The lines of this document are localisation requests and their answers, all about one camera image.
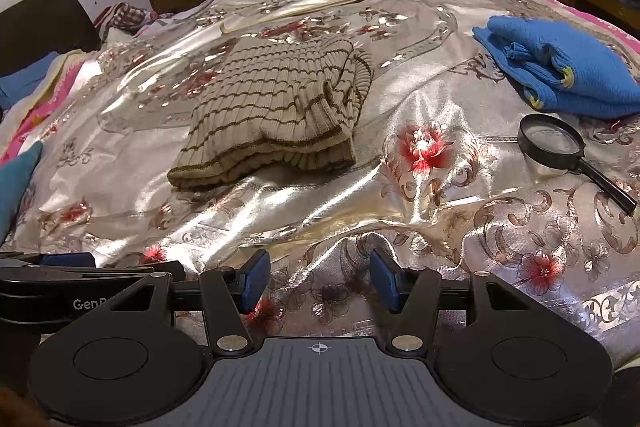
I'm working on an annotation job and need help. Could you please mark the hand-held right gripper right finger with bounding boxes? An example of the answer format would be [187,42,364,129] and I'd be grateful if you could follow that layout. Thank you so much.
[369,247,532,354]

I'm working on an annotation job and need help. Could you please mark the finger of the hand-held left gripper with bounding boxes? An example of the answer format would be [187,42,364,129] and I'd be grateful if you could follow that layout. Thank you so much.
[97,260,187,284]
[0,251,97,269]

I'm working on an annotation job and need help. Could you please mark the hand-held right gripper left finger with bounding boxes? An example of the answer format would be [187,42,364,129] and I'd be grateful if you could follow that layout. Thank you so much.
[107,249,272,356]

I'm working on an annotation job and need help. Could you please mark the beige striped knit sweater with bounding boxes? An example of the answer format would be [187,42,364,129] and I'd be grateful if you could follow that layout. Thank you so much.
[167,36,375,192]

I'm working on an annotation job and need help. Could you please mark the blue cloth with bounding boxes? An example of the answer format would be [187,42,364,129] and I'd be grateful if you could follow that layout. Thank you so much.
[0,141,45,244]
[0,52,61,108]

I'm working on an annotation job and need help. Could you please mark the satin floral bedspread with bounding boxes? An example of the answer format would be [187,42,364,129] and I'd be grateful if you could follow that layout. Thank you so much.
[0,0,640,368]

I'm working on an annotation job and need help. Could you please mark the dark wooden headboard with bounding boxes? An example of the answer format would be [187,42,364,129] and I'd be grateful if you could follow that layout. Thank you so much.
[0,0,102,78]

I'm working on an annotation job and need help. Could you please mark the black magnifying glass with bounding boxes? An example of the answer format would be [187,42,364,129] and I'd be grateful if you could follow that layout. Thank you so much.
[517,114,639,216]

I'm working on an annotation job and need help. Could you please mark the red plaid cloth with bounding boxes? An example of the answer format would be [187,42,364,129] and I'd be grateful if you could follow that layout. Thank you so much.
[95,2,162,36]

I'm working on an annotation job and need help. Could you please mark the blue folded knit sweater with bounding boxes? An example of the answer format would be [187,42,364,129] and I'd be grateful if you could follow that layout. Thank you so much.
[472,14,640,120]

